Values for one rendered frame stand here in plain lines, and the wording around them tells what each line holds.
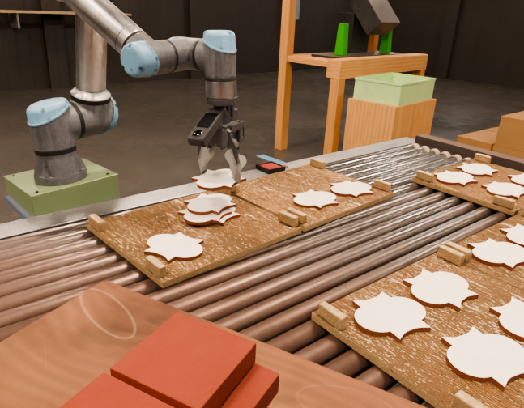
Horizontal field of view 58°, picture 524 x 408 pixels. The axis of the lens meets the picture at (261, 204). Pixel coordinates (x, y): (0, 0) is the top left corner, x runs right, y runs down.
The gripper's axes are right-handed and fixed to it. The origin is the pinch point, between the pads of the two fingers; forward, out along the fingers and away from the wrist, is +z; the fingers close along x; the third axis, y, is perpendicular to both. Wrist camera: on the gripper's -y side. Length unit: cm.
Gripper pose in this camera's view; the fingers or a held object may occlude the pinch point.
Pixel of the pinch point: (218, 178)
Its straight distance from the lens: 121.3
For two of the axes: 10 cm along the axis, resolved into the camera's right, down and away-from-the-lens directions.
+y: 4.8, -3.4, 8.1
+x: -8.7, -1.9, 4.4
